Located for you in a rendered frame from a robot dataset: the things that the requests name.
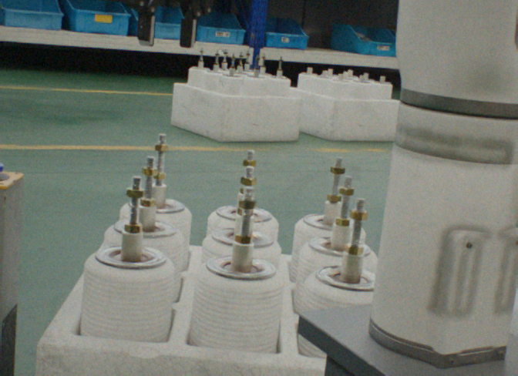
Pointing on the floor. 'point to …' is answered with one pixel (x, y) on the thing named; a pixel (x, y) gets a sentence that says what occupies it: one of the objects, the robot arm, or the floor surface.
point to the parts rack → (259, 3)
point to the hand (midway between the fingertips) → (167, 36)
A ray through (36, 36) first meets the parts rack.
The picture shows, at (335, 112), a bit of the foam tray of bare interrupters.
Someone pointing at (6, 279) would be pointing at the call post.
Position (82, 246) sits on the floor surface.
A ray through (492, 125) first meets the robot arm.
